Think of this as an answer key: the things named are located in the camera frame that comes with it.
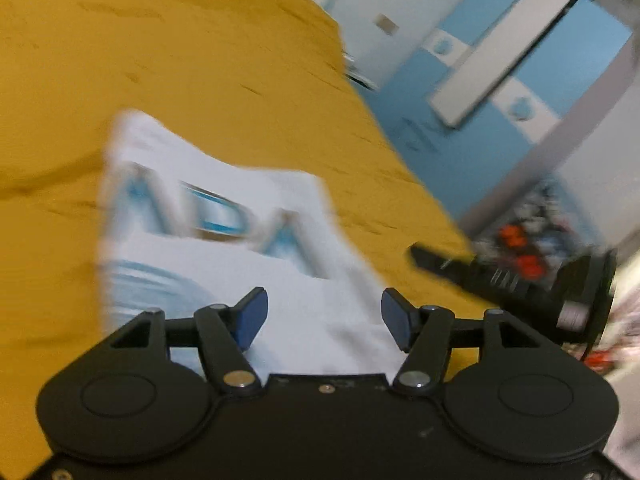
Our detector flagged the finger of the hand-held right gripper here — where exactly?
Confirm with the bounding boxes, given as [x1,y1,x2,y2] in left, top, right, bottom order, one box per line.
[380,287,548,397]
[409,242,557,319]
[109,287,269,395]

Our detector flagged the white printed sweatshirt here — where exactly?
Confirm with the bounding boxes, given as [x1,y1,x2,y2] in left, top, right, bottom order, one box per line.
[97,107,417,377]

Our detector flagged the shoe rack with shoes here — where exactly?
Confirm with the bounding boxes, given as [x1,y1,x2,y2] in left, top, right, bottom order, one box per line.
[470,177,618,291]

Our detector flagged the person's pink clothing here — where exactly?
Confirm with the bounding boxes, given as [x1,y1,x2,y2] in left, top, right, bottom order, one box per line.
[602,265,640,480]

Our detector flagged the tall wardrobe mirror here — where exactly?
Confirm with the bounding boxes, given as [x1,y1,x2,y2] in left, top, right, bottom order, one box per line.
[429,0,582,129]

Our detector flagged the blue and white wardrobe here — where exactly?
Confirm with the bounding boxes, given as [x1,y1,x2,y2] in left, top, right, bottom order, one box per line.
[365,0,634,222]

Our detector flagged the blue nightstand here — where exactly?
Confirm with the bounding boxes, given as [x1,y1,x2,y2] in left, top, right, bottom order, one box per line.
[342,52,382,94]

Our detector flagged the yellow quilted bed blanket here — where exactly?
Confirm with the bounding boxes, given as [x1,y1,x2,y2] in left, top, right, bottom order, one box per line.
[0,0,478,480]

